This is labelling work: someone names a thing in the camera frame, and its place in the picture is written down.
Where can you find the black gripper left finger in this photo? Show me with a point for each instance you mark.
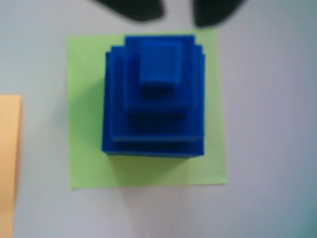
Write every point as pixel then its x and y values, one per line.
pixel 138 8

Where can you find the tiny blue cube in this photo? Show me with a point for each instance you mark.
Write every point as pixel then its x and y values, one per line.
pixel 161 64

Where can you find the small blue cube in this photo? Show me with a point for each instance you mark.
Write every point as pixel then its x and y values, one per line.
pixel 190 81

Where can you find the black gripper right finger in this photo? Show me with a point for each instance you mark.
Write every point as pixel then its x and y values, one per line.
pixel 213 11

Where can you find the large blue cube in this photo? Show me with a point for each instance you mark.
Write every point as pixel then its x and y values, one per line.
pixel 119 99

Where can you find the green paper square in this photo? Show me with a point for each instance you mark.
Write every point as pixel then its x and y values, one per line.
pixel 84 111

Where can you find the orange paper square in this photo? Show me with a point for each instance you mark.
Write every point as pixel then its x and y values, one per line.
pixel 8 161

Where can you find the largest blue cube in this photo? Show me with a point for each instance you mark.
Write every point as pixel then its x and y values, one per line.
pixel 148 151

